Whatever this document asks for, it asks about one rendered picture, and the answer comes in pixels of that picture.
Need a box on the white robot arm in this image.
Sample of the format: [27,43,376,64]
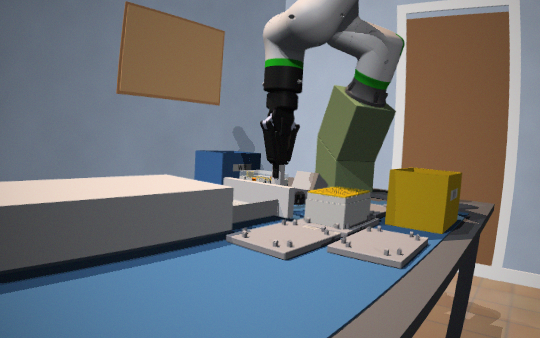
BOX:
[262,0,405,107]

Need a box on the blue open-top bin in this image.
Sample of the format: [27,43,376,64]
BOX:
[194,150,261,185]

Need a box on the yellow bin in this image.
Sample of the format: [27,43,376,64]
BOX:
[385,168,462,234]

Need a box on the blue bench mat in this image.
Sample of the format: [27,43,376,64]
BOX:
[0,203,469,338]

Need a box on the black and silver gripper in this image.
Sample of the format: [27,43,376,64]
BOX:
[260,92,300,186]

